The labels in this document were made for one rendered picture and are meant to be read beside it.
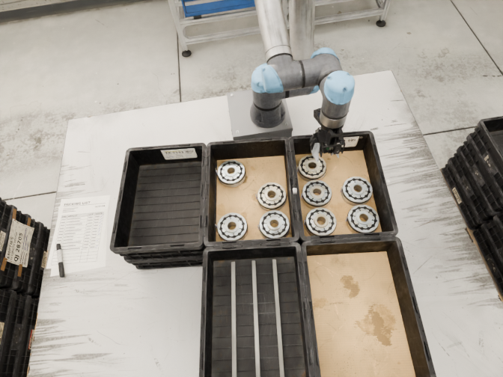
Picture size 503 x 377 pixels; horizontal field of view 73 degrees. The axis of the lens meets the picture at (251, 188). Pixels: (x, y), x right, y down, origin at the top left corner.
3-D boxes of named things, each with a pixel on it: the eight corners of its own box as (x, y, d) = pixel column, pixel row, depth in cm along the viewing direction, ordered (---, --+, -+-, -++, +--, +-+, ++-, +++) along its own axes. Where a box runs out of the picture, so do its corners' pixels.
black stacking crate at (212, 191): (212, 160, 134) (207, 143, 124) (287, 155, 133) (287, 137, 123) (210, 257, 115) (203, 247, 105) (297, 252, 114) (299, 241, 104)
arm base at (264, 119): (245, 105, 147) (244, 89, 138) (278, 96, 148) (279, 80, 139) (255, 132, 139) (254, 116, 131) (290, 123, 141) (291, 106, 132)
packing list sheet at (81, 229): (57, 200, 143) (56, 200, 143) (111, 191, 143) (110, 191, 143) (45, 277, 127) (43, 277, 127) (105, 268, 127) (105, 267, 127)
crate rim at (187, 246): (129, 151, 127) (126, 147, 125) (207, 145, 126) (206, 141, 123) (111, 254, 108) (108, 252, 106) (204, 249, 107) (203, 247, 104)
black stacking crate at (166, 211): (138, 165, 135) (127, 149, 125) (211, 160, 134) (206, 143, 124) (124, 262, 116) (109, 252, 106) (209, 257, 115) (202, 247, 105)
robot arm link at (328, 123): (318, 102, 96) (346, 97, 97) (316, 112, 100) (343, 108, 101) (324, 122, 93) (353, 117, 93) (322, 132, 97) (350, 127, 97)
